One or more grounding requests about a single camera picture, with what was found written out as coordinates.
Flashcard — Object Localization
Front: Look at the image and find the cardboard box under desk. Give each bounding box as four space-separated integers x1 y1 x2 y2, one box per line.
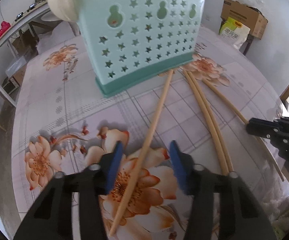
10 65 27 86

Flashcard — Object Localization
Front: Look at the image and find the grey flat box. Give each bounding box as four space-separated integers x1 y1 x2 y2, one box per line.
6 56 30 77

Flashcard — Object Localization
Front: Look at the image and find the mint green utensil holder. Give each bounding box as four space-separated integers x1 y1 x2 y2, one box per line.
74 0 205 97

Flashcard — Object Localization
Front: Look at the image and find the cardboard box at right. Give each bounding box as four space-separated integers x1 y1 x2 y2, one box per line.
221 0 268 40

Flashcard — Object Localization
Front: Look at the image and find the floral tablecloth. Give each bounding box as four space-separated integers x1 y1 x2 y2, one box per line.
12 27 289 239

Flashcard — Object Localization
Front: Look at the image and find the white desk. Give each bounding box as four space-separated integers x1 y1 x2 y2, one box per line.
0 0 53 108

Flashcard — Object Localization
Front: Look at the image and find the yellow white rice bag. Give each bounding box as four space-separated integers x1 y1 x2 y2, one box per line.
219 17 250 50

